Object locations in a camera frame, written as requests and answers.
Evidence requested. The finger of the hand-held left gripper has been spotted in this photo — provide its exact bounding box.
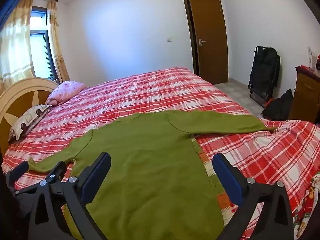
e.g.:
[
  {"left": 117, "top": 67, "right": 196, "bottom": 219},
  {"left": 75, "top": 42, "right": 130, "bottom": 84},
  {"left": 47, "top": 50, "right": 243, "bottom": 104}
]
[
  {"left": 14, "top": 160, "right": 67, "bottom": 197},
  {"left": 5, "top": 160, "right": 29, "bottom": 188}
]

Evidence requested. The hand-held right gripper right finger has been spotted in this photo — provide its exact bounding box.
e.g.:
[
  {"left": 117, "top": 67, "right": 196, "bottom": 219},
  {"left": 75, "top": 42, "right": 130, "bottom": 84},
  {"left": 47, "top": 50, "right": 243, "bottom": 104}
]
[{"left": 212, "top": 153, "right": 294, "bottom": 240}]

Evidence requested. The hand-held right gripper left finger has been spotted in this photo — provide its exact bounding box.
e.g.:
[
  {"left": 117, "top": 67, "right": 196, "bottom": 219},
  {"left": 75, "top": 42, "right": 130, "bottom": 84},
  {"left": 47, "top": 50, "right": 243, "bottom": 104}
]
[{"left": 28, "top": 152, "right": 112, "bottom": 240}]

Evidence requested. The green striped knit sweater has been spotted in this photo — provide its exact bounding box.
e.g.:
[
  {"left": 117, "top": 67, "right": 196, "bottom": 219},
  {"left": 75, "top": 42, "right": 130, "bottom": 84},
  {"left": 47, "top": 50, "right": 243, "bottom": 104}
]
[{"left": 27, "top": 110, "right": 277, "bottom": 240}]

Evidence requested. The brown patterned pillow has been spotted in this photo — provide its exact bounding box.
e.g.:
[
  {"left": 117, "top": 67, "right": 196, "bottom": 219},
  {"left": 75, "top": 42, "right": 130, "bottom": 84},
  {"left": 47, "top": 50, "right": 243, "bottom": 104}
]
[{"left": 8, "top": 104, "right": 53, "bottom": 142}]

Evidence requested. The cream wooden headboard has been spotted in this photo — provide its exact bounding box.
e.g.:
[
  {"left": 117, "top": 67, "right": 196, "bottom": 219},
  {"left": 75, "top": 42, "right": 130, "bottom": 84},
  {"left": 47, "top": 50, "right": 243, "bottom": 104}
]
[{"left": 0, "top": 78, "right": 59, "bottom": 155}]

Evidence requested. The pink pillow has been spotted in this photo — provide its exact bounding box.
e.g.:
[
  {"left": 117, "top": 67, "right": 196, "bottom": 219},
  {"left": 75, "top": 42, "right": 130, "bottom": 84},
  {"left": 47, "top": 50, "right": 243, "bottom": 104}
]
[{"left": 45, "top": 81, "right": 87, "bottom": 107}]

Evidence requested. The black bag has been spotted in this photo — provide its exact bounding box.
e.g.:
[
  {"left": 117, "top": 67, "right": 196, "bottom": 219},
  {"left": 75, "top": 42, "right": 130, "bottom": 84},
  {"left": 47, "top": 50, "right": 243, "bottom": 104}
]
[{"left": 261, "top": 89, "right": 294, "bottom": 120}]

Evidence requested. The floral printed cloth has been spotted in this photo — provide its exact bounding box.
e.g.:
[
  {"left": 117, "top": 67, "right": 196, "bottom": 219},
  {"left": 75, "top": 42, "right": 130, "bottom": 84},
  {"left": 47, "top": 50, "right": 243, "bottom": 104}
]
[{"left": 304, "top": 171, "right": 320, "bottom": 233}]

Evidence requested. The red plaid bed blanket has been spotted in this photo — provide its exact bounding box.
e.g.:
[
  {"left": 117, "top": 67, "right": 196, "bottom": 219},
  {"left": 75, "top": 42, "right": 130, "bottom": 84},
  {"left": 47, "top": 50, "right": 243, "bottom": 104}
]
[{"left": 1, "top": 67, "right": 320, "bottom": 240}]

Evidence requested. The brown wooden cabinet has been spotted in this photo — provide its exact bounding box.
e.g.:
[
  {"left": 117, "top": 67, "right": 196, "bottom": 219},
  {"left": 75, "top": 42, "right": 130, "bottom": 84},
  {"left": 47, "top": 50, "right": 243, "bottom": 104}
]
[{"left": 287, "top": 66, "right": 320, "bottom": 124}]

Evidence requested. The dark framed window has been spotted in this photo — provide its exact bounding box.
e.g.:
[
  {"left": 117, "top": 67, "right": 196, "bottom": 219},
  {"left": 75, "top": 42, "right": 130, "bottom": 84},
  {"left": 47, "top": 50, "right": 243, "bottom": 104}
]
[{"left": 29, "top": 5, "right": 60, "bottom": 84}]

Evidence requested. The black suitcase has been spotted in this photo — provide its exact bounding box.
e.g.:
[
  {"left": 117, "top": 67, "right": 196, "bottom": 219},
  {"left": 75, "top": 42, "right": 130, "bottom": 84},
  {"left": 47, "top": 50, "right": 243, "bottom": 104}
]
[{"left": 247, "top": 46, "right": 281, "bottom": 105}]

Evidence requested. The wide yellow curtain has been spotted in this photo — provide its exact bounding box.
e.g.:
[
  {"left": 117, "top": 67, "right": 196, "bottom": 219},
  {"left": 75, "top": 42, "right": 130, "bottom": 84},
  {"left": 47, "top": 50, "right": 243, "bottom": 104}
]
[{"left": 0, "top": 0, "right": 37, "bottom": 90}]

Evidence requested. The narrow yellow curtain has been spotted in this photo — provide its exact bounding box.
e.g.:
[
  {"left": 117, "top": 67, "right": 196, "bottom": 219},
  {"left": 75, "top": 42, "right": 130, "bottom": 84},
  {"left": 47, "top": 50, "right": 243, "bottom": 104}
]
[{"left": 47, "top": 0, "right": 70, "bottom": 83}]

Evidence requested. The brown wooden door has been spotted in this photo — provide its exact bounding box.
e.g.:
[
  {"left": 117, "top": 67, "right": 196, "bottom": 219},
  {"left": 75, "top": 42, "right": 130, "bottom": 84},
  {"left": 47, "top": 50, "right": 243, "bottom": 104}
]
[{"left": 188, "top": 0, "right": 229, "bottom": 85}]

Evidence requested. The white card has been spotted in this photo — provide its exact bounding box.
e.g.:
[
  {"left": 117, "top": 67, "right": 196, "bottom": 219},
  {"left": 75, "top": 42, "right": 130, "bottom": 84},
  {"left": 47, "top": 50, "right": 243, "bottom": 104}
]
[{"left": 307, "top": 46, "right": 318, "bottom": 69}]

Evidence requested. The dark door frame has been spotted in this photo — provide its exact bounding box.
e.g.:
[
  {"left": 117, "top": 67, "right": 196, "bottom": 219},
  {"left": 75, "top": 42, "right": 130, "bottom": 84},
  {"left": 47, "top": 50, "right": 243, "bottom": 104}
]
[{"left": 182, "top": 0, "right": 200, "bottom": 77}]

